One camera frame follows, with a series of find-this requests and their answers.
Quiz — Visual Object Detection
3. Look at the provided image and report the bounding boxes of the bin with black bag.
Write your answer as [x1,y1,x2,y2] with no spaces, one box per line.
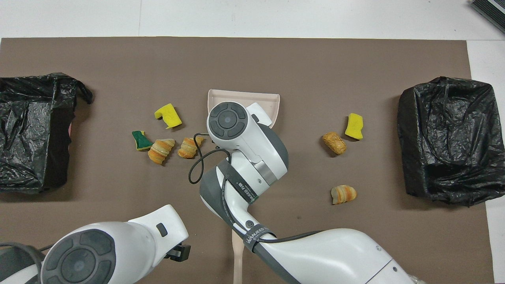
[397,76,505,207]
[0,73,93,194]

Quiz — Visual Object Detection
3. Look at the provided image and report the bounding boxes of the black ribbed object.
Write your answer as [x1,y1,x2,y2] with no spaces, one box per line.
[469,0,505,34]

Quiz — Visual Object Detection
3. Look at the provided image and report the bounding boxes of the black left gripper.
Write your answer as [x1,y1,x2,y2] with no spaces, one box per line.
[164,245,192,262]

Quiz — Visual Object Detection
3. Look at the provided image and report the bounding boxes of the beige plastic dustpan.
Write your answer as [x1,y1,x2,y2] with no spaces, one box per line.
[208,89,281,129]

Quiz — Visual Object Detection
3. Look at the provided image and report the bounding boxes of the brown bread roll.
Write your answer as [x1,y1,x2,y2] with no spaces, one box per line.
[322,132,347,155]

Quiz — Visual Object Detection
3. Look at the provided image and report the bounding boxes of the green and yellow sponge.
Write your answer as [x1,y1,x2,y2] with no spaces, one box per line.
[132,131,153,152]

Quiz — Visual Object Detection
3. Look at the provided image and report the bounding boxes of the large sliced bread piece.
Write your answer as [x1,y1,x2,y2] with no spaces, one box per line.
[148,138,176,165]

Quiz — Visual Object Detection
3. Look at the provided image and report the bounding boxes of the notched yellow sponge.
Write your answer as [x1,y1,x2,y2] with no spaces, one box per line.
[154,103,183,129]

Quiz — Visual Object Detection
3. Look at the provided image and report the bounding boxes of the striped croissant bread piece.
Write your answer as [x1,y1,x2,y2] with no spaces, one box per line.
[331,185,357,205]

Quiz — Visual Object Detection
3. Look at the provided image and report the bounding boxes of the small sliced bread piece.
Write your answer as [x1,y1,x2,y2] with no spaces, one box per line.
[178,136,204,159]

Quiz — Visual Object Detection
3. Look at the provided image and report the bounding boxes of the wavy yellow sponge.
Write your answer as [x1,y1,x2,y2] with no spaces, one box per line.
[344,113,364,140]

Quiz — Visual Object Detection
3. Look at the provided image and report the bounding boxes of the beige brush black bristles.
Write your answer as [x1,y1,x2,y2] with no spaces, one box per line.
[232,231,247,284]

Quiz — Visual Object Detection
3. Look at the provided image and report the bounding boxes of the brown table mat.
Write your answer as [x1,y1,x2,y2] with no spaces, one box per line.
[0,37,494,284]

